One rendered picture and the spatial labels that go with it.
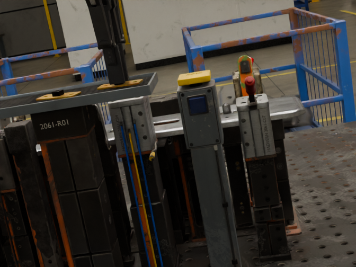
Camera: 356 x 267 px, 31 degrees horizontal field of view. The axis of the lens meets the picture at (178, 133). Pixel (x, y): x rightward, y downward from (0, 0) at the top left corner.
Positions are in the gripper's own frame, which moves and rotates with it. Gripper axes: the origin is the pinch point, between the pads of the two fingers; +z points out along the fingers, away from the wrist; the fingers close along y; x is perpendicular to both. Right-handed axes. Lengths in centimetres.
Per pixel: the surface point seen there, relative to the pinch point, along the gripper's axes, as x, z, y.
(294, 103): -30, 20, 35
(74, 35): 302, 53, 766
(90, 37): 282, 60, 769
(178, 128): -3.9, 19.9, 23.5
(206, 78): -17.0, 4.6, -2.3
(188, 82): -13.8, 4.8, -2.7
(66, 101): 7.4, 4.1, -9.5
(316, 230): -31, 50, 29
